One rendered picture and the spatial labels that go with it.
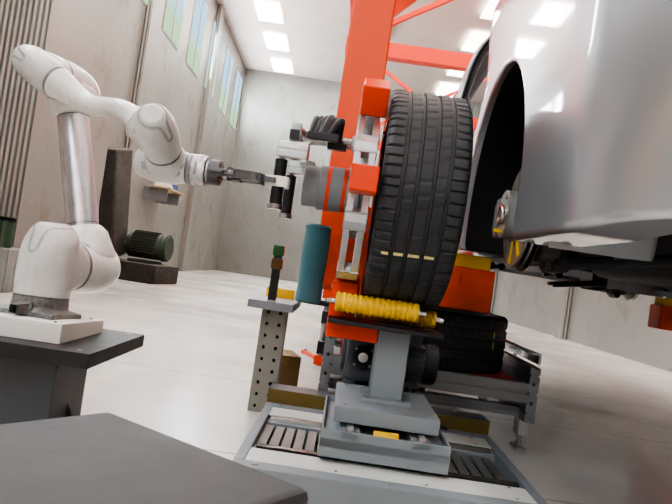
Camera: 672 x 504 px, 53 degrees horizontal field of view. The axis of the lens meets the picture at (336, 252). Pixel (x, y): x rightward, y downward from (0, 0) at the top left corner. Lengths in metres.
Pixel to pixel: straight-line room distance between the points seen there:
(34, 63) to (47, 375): 0.93
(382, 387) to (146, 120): 1.03
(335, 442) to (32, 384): 0.84
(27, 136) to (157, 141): 5.16
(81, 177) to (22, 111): 4.73
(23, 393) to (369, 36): 1.71
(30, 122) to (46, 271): 4.97
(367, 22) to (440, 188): 1.06
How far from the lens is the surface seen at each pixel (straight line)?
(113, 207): 10.17
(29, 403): 2.04
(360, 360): 2.33
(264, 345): 2.68
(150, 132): 1.81
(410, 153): 1.81
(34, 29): 7.17
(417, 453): 1.92
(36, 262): 2.06
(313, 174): 2.06
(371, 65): 2.64
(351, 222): 1.83
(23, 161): 6.93
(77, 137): 2.34
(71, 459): 0.87
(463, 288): 2.56
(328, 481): 1.77
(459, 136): 1.86
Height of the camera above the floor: 0.61
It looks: 1 degrees up
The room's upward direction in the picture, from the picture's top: 8 degrees clockwise
